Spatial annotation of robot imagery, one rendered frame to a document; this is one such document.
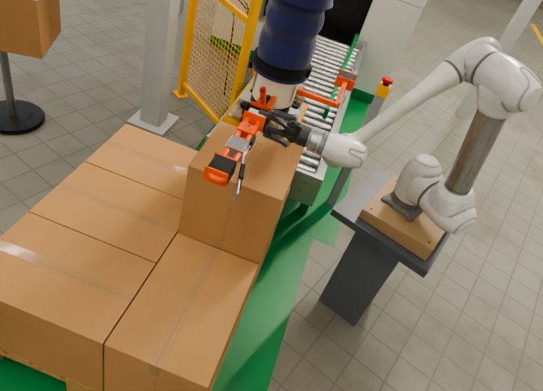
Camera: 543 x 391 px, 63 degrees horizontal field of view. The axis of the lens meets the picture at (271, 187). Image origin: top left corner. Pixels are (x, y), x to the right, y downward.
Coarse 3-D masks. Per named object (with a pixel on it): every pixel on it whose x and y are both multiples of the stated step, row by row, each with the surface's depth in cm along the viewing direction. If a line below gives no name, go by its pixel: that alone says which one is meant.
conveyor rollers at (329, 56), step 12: (324, 36) 421; (324, 48) 399; (336, 48) 406; (348, 48) 419; (312, 60) 379; (324, 60) 385; (336, 60) 391; (312, 72) 358; (324, 72) 364; (336, 72) 370; (300, 84) 337; (312, 84) 343; (324, 84) 350; (324, 96) 336; (336, 96) 336; (312, 108) 315; (324, 108) 322; (336, 108) 322; (312, 120) 301; (324, 120) 308; (312, 156) 274; (300, 168) 260; (312, 168) 261
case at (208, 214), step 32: (224, 128) 199; (192, 160) 178; (256, 160) 188; (288, 160) 194; (192, 192) 183; (224, 192) 178; (256, 192) 174; (192, 224) 194; (224, 224) 189; (256, 224) 184; (256, 256) 196
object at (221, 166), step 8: (216, 152) 135; (216, 160) 132; (224, 160) 133; (232, 160) 134; (208, 168) 129; (216, 168) 129; (224, 168) 130; (232, 168) 131; (224, 176) 129; (224, 184) 131
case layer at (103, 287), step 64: (128, 128) 247; (64, 192) 201; (128, 192) 211; (0, 256) 170; (64, 256) 177; (128, 256) 184; (192, 256) 193; (0, 320) 167; (64, 320) 158; (128, 320) 164; (192, 320) 170; (128, 384) 168; (192, 384) 154
